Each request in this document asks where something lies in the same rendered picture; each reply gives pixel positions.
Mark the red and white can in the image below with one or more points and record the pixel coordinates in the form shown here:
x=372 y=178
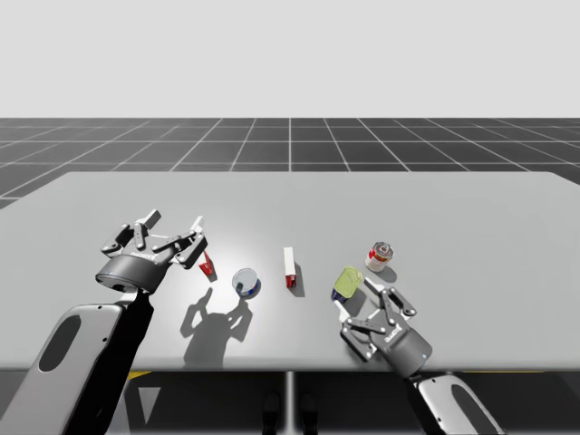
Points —
x=379 y=256

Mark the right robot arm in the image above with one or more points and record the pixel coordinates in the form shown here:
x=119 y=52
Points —
x=453 y=405

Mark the red and white carton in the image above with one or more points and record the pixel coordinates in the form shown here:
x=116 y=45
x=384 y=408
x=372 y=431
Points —
x=289 y=267

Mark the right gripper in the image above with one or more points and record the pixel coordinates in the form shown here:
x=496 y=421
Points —
x=403 y=346

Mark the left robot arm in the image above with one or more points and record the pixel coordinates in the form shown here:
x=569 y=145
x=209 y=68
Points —
x=86 y=358

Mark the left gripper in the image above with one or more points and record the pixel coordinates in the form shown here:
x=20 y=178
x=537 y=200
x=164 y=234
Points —
x=133 y=271

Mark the blue flat can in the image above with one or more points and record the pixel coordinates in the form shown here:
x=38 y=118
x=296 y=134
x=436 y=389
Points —
x=246 y=282

